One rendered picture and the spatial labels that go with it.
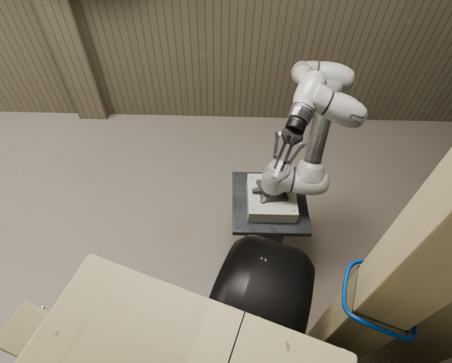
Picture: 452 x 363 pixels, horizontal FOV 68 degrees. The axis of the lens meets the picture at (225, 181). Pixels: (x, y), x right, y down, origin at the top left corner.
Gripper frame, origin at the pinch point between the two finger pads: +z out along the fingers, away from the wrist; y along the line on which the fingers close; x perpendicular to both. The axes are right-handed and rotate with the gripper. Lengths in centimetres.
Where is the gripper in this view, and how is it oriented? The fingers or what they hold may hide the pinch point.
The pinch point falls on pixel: (277, 169)
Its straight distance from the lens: 127.5
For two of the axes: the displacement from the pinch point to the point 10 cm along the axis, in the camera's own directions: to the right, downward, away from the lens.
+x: -0.6, -1.7, -9.8
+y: -9.2, -3.8, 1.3
